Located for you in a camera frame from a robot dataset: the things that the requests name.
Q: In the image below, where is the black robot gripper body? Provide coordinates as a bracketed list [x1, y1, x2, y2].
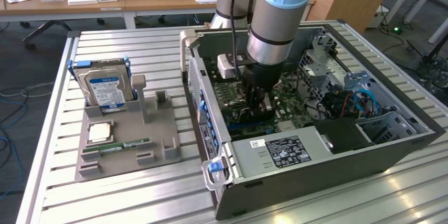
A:
[242, 63, 283, 116]

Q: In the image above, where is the CPU socket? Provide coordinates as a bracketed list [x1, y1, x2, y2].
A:
[231, 82, 248, 101]

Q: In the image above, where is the green motherboard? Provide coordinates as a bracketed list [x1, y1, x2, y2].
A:
[203, 56, 316, 141]

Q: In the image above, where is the metal disk bay cage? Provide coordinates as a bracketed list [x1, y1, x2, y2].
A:
[298, 34, 355, 104]

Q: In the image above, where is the grey power supply unit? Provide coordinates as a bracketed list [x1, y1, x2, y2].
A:
[227, 126, 334, 182]

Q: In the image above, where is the black plastic air shroud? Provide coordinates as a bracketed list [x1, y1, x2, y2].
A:
[314, 118, 375, 155]

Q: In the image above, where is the blue case latch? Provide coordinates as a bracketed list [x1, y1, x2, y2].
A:
[207, 162, 223, 175]

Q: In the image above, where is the open grey PC case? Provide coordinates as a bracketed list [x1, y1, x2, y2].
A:
[179, 23, 447, 221]

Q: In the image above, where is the hard disk with blue caddy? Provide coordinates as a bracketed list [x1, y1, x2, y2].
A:
[66, 56, 132, 114]

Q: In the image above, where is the green RAM stick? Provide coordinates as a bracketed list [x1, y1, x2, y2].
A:
[83, 136, 151, 154]

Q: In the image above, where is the silver CPU chip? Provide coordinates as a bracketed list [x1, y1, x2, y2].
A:
[87, 123, 114, 141]

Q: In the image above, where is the grey printed parts rack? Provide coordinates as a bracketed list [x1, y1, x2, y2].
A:
[74, 74, 184, 183]

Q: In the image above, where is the black stand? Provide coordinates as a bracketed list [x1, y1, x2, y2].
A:
[406, 16, 448, 83]

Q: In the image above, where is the black chair base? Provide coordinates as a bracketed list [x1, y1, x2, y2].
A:
[20, 18, 106, 50]

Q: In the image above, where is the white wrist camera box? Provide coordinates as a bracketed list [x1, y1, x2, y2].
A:
[216, 54, 248, 79]

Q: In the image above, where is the black wire bundle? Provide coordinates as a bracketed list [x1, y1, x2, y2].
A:
[304, 91, 351, 120]

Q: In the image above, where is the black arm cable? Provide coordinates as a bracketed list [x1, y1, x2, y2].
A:
[230, 0, 246, 81]

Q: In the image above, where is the red wire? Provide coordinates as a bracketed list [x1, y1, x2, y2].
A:
[342, 92, 352, 118]

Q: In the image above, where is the blue wire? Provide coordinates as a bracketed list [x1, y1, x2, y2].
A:
[352, 90, 382, 119]

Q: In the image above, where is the metal drive bracket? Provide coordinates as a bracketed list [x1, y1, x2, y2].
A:
[355, 111, 422, 145]

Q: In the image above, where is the white floor cable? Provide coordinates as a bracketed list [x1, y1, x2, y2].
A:
[0, 81, 54, 99]

